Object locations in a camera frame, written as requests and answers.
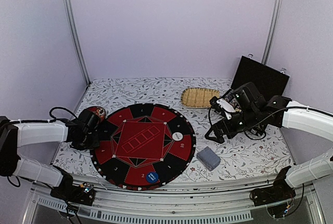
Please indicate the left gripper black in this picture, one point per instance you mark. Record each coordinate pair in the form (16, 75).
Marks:
(95, 143)

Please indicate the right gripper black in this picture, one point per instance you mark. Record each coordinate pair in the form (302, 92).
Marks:
(220, 139)

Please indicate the white dealer button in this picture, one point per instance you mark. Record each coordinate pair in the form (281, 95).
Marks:
(177, 136)

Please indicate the round red black poker mat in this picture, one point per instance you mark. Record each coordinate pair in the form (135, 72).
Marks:
(136, 140)

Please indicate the blue small blind button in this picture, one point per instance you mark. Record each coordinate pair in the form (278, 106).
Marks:
(152, 177)

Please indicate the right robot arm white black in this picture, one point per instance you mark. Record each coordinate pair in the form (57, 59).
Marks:
(288, 114)

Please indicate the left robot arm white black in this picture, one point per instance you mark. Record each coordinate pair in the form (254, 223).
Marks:
(19, 133)

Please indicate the red floral round dish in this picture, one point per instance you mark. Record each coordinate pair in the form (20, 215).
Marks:
(99, 111)

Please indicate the woven bamboo tray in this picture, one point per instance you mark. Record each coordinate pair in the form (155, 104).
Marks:
(197, 97)

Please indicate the black poker set case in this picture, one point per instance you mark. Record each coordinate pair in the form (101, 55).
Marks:
(267, 81)

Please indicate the aluminium front rail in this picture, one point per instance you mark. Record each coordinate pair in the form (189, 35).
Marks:
(177, 202)

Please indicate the aluminium frame post left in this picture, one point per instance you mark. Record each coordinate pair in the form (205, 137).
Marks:
(76, 41)

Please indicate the aluminium frame post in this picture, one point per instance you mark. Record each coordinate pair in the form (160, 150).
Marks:
(271, 31)
(76, 41)

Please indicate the aluminium frame post right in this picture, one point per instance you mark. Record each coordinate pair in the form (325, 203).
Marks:
(271, 31)

